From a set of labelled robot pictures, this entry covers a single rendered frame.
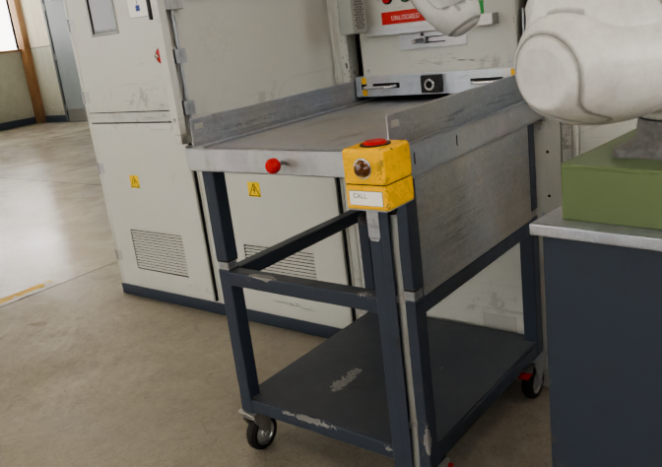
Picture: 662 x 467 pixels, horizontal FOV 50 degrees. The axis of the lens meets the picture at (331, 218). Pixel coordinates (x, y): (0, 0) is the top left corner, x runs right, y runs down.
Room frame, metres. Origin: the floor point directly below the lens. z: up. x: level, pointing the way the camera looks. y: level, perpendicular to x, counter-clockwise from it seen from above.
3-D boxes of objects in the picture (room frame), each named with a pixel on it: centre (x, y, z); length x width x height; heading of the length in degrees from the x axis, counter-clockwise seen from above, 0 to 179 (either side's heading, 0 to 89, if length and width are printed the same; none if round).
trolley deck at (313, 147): (1.75, -0.13, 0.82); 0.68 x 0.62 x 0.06; 140
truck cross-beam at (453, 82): (2.03, -0.35, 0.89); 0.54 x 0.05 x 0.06; 51
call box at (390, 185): (1.10, -0.08, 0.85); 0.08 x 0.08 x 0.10; 50
